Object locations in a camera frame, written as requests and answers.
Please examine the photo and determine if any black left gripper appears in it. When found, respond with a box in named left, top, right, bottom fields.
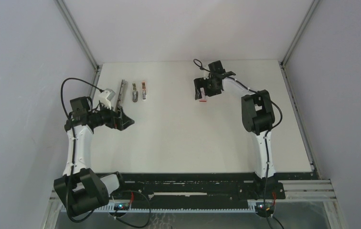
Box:
left=89, top=101, right=134, bottom=131

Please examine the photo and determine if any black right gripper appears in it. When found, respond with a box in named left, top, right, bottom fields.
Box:
left=194, top=75, right=222, bottom=100

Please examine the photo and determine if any red white staple box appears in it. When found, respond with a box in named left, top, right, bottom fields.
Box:
left=199, top=88, right=207, bottom=102

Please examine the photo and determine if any beige small stapler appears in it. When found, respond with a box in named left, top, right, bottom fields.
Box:
left=132, top=83, right=138, bottom=103

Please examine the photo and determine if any black and grey large stapler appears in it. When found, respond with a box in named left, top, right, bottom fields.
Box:
left=115, top=80, right=128, bottom=112

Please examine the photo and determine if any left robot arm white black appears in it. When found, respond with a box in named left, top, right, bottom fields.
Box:
left=53, top=97, right=135, bottom=222

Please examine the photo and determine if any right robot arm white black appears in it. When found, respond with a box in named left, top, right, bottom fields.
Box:
left=193, top=59, right=278, bottom=198

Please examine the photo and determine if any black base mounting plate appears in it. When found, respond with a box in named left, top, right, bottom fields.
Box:
left=106, top=172, right=319, bottom=210

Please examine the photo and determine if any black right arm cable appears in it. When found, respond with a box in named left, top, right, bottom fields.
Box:
left=193, top=59, right=283, bottom=219

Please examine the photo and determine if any white cable duct strip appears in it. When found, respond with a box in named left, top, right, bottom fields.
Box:
left=98, top=202, right=259, bottom=213

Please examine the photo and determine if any right aluminium frame post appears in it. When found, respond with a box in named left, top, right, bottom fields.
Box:
left=280, top=0, right=322, bottom=68

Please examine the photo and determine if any aluminium frame corner post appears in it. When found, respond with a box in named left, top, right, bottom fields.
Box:
left=54, top=0, right=99, bottom=72

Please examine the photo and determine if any aluminium front rail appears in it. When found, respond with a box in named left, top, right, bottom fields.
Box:
left=49, top=180, right=338, bottom=203

